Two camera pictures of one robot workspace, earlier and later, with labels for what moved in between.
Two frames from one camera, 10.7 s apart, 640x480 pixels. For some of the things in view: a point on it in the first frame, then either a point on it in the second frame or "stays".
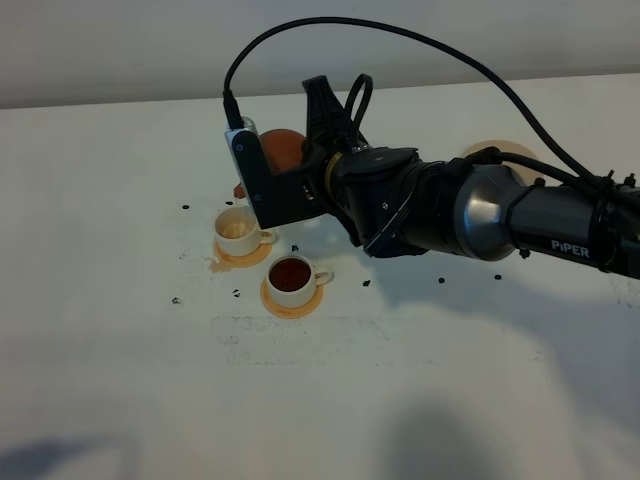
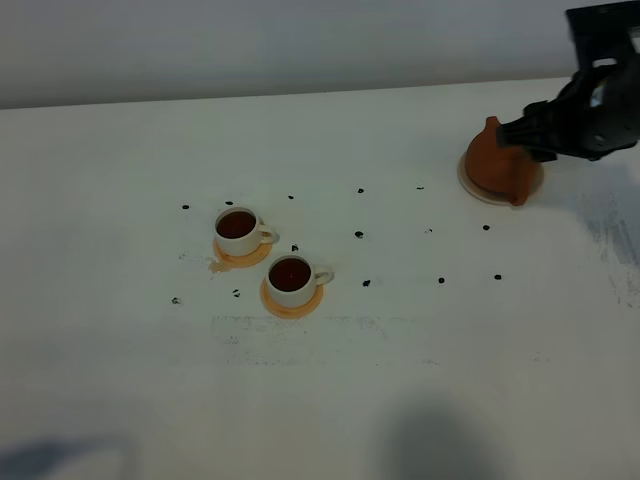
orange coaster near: (290, 312) stays
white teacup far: (237, 232) stays
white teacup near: (291, 281) stays
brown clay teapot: (282, 148) -> (500, 168)
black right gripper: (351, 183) -> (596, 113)
